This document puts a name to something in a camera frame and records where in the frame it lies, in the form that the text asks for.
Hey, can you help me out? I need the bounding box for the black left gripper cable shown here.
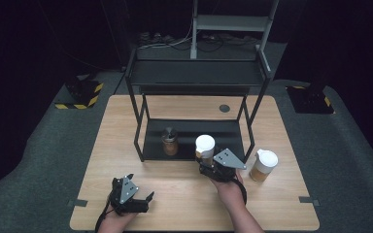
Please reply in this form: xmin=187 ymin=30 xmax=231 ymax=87
xmin=94 ymin=199 xmax=115 ymax=233

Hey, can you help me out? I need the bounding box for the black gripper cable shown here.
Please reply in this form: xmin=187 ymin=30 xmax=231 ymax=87
xmin=232 ymin=178 xmax=249 ymax=206
xmin=94 ymin=199 xmax=115 ymax=233

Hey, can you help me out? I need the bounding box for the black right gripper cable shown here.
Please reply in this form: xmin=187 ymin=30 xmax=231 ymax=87
xmin=232 ymin=178 xmax=249 ymax=206

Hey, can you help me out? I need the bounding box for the person's right hand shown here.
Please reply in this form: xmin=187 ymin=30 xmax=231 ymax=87
xmin=211 ymin=169 xmax=248 ymax=209

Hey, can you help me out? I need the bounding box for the tangle of floor cables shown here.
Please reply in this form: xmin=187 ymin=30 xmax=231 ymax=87
xmin=137 ymin=30 xmax=260 ymax=53

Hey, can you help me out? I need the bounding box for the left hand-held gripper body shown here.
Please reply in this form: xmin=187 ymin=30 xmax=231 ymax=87
xmin=110 ymin=176 xmax=150 ymax=216

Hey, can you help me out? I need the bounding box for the grey tape patch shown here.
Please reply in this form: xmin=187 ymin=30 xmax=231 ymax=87
xmin=67 ymin=198 xmax=88 ymax=208
xmin=298 ymin=195 xmax=322 ymax=208

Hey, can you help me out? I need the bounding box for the dark-lid glass spice jar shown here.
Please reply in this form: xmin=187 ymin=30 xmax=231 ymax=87
xmin=160 ymin=126 xmax=180 ymax=156

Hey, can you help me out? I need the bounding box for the white-lid glass spice jar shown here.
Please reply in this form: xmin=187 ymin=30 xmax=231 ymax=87
xmin=194 ymin=134 xmax=217 ymax=166
xmin=249 ymin=149 xmax=280 ymax=183

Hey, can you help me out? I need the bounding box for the person's left hand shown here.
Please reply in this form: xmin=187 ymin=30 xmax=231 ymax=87
xmin=100 ymin=206 xmax=139 ymax=228

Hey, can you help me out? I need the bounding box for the grey metal stand frame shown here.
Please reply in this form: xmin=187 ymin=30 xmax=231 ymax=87
xmin=189 ymin=0 xmax=280 ymax=73

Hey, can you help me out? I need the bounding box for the black yellow striped stand base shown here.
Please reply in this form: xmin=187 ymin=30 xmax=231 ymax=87
xmin=286 ymin=82 xmax=335 ymax=115
xmin=54 ymin=75 xmax=105 ymax=111

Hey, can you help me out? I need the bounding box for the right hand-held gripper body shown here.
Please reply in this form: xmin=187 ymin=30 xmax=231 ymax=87
xmin=199 ymin=148 xmax=248 ymax=183

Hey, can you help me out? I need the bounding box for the black metal shelf rack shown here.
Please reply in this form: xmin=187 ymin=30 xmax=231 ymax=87
xmin=124 ymin=45 xmax=273 ymax=163

